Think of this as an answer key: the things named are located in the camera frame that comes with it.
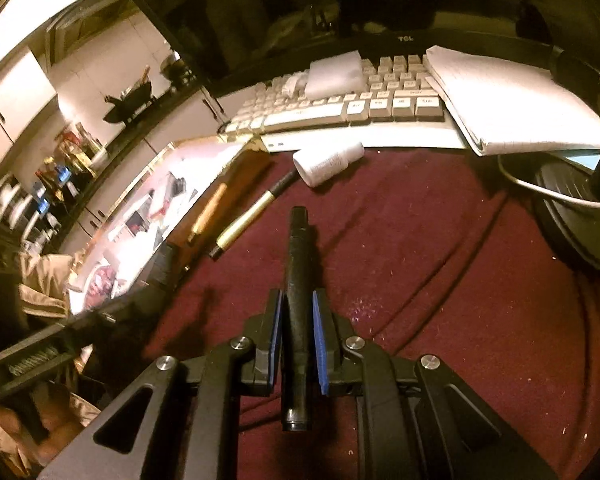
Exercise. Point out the teal book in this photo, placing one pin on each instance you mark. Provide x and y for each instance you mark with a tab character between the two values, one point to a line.
587	160

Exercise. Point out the black lamp base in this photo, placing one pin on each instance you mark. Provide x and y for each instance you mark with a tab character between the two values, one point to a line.
570	210

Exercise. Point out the black computer monitor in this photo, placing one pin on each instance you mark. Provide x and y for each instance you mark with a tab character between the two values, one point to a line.
280	10

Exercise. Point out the thick black marker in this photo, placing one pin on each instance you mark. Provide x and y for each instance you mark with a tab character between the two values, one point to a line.
297	270

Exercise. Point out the gold pen with black end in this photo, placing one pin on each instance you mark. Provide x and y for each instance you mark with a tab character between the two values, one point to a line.
245	225

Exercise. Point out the white squared notepad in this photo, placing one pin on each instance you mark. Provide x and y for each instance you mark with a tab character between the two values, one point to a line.
520	100

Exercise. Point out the person's left forearm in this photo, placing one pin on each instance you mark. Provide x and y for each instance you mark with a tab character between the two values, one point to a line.
45	285

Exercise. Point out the white labelled pill bottle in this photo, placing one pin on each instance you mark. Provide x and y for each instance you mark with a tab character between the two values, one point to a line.
327	162

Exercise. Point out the group of condiment bottles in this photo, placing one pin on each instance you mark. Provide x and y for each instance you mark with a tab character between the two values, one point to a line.
70	160

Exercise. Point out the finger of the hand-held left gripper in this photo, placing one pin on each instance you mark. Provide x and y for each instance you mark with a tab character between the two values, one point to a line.
162	265

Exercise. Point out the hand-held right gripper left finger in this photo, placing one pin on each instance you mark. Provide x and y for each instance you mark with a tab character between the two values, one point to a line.
277	330

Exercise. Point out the dish rack with white plates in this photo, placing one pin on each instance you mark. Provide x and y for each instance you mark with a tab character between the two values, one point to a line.
15	205

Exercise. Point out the white wall cabinets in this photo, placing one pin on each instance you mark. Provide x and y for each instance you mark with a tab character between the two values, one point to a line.
15	95

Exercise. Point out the black wok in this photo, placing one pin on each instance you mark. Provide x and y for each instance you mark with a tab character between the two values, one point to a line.
130	102

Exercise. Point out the steel cooking pot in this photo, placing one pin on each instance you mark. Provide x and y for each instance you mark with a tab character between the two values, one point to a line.
177	67

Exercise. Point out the white base cabinets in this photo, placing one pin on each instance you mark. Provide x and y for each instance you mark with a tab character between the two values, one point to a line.
190	115

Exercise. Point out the black kitchen countertop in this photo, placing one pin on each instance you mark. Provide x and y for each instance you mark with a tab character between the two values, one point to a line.
140	130

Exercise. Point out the white foam block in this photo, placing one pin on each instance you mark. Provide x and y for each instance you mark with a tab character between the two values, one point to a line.
335	72

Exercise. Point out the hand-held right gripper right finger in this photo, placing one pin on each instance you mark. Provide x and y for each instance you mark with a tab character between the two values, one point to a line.
320	340

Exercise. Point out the white bowl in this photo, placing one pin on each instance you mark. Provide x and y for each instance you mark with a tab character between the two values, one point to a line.
97	157

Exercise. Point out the beige computer keyboard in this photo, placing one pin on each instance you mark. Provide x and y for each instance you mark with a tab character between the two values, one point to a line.
305	117

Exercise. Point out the range hood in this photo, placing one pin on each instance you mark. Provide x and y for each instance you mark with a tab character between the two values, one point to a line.
90	30

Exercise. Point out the gold-rimmed gift box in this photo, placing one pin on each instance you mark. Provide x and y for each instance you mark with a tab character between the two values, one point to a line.
195	165

